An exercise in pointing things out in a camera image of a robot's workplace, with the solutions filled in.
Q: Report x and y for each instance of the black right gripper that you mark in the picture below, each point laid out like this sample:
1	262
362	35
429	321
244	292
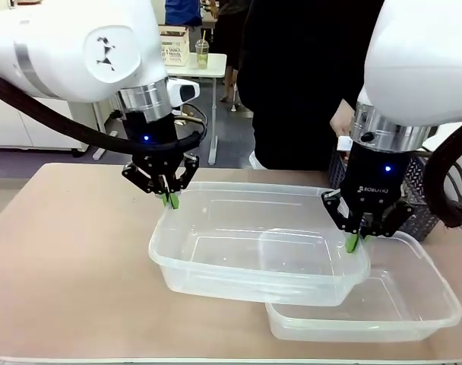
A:
375	178

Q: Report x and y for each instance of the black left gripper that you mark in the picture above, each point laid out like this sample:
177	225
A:
151	133

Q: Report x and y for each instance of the large clear plastic container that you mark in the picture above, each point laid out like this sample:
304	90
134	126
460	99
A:
235	273

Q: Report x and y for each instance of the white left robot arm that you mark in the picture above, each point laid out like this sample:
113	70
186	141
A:
64	45

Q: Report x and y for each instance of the dark perforated plastic basket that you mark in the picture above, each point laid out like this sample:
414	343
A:
419	190

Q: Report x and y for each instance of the person's left hand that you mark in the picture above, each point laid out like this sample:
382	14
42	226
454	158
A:
342	119

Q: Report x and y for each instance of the small clear plastic container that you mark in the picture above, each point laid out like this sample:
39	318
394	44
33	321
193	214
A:
405	319

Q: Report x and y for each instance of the white folding table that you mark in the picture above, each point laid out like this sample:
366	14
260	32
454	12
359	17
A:
216	64

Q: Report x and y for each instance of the plastic cup with green drink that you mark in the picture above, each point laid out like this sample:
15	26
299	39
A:
202	53

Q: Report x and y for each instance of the white slotted crate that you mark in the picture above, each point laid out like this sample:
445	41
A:
174	43

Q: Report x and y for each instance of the white low cabinet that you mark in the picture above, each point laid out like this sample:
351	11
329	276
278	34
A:
29	125

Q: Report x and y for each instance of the person in black clothes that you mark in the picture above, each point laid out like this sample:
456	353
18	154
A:
292	83

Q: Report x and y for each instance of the person in blue shirt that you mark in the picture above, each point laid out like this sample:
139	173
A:
181	11

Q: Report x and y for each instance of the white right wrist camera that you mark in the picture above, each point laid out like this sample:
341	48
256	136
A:
344	143

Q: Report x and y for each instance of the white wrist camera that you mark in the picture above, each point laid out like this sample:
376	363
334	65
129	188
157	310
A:
183	90
344	143

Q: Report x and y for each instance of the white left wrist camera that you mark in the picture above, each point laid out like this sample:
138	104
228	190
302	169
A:
183	90

